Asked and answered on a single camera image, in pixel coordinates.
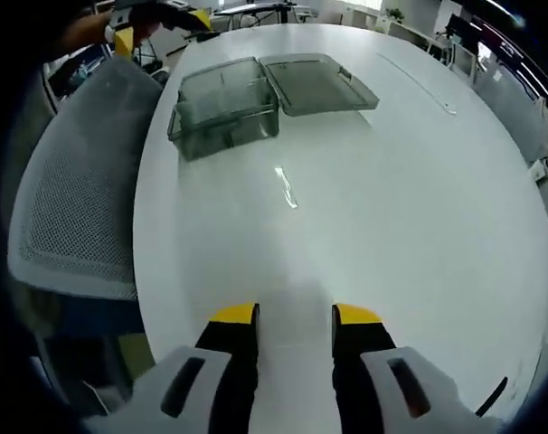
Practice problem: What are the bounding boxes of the grey desk partition panel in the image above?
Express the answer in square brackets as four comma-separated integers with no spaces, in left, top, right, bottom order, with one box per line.
[475,67,544,166]

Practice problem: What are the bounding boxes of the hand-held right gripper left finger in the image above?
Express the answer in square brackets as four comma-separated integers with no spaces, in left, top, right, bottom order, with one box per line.
[133,301,260,434]

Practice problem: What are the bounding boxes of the grey transparent guide fixture box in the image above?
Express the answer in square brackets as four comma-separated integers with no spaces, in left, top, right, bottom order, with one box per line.
[166,52,380,163]

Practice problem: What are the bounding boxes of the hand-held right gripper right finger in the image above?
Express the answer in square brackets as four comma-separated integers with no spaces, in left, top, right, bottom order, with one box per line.
[331,302,478,434]

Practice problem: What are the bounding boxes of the white mesh office chair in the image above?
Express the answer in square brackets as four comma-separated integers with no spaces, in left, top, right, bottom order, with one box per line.
[6,56,184,304]

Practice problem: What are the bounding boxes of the black cable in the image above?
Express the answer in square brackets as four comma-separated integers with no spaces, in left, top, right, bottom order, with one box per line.
[475,375,509,418]

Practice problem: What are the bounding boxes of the black-legged standing desk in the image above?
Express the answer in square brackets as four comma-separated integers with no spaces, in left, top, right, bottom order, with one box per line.
[213,2,320,28]

